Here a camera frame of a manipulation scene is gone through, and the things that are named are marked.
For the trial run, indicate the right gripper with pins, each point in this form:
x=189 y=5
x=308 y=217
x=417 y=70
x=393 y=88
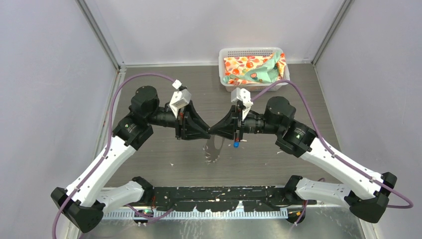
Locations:
x=227 y=126

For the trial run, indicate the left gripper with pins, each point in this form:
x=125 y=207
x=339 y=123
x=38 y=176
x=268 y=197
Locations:
x=182 y=124

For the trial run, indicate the large metal keyring disc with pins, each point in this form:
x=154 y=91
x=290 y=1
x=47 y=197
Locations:
x=212 y=149

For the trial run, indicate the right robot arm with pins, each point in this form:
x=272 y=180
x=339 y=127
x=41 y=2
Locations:
x=363 y=192

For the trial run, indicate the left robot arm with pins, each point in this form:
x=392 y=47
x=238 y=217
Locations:
x=84 y=202

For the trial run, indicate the white plastic basket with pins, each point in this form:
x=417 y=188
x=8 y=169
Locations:
x=247 y=51

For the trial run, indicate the floral patterned cloth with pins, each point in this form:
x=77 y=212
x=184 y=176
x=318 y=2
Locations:
x=254 y=69

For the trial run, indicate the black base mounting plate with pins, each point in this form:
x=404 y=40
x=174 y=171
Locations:
x=219 y=199

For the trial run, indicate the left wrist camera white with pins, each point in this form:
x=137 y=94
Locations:
x=180 y=98

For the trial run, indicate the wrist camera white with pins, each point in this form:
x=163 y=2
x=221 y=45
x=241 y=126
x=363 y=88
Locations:
x=180 y=98
x=242 y=95

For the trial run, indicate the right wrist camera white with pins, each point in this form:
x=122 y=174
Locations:
x=242 y=95

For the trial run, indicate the aluminium frame rail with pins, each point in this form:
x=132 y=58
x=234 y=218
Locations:
x=290 y=213

